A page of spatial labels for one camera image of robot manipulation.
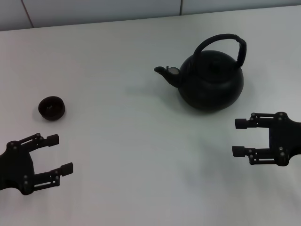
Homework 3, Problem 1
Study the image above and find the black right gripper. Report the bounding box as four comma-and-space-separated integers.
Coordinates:
231, 112, 301, 167

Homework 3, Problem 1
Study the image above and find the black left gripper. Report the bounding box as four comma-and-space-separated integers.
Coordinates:
0, 133, 74, 195

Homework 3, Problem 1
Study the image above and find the small dark teacup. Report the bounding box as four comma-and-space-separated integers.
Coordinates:
38, 96, 66, 121

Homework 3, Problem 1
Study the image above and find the black round teapot with handle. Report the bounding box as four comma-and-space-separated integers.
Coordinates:
154, 33, 247, 112

